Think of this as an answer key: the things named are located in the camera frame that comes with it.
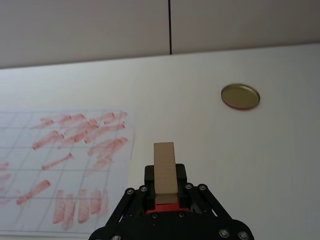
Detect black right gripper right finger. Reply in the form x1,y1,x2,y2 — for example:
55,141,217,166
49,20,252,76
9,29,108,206
175,163,256,240

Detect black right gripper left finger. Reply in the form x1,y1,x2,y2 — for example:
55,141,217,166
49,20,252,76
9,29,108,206
87,164,156,240

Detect tan rectangular block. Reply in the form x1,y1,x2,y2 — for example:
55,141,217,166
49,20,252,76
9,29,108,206
152,141,179,205

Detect white grid paper, red scribbles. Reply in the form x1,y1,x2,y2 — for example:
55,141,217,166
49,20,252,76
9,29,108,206
0,107,137,238

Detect round gold metal lid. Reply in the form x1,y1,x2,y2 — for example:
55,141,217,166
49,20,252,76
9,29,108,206
220,83,261,111

